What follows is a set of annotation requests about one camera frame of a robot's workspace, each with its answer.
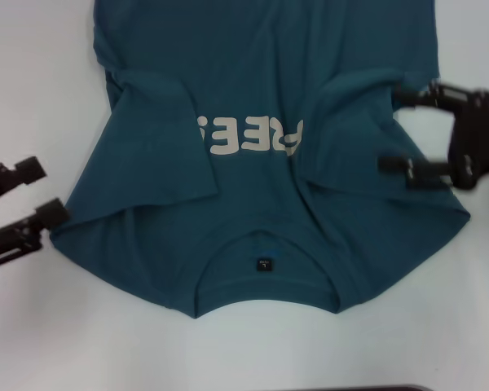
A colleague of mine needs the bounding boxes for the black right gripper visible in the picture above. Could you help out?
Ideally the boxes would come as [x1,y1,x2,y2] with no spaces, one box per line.
[377,81,489,191]

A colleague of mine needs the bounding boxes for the teal t-shirt with beige print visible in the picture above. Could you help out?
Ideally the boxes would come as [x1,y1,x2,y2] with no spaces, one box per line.
[48,0,472,321]

